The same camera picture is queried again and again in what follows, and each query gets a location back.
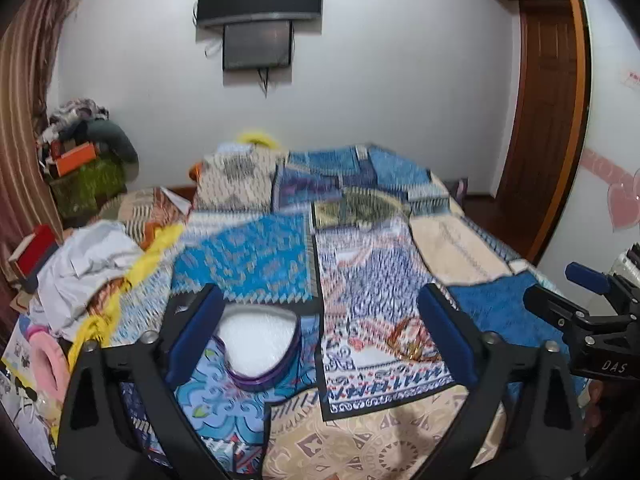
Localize person's right hand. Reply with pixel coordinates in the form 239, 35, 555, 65
582, 380, 604, 434

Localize green patterned covered stand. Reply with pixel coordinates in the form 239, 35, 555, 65
49, 156, 126, 220

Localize yellow fluffy pillow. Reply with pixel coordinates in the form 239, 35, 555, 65
236, 130, 280, 151

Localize pile of clothes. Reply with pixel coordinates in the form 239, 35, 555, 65
36, 99, 139, 167

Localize blue patchwork bed quilt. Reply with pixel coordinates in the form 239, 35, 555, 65
110, 145, 561, 479

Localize pink slipper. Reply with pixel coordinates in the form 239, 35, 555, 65
27, 330, 70, 403

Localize orange box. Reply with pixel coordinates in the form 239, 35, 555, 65
52, 142, 98, 178

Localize white crumpled cloth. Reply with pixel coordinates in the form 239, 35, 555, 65
28, 220, 142, 341

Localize striped brown curtain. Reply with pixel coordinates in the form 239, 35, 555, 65
1, 0, 72, 286

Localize pink heart wall decoration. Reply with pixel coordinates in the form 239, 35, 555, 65
580, 148, 639, 231

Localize red and white box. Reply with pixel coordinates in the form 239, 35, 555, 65
8, 224, 58, 278

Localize illustrated paper sheets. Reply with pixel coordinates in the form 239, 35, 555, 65
1, 314, 60, 474

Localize small black wall monitor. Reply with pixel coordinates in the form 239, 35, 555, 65
222, 21, 293, 72

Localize yellow garment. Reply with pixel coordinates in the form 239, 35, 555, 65
67, 223, 186, 370

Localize wooden door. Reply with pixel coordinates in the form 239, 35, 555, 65
497, 2, 577, 260

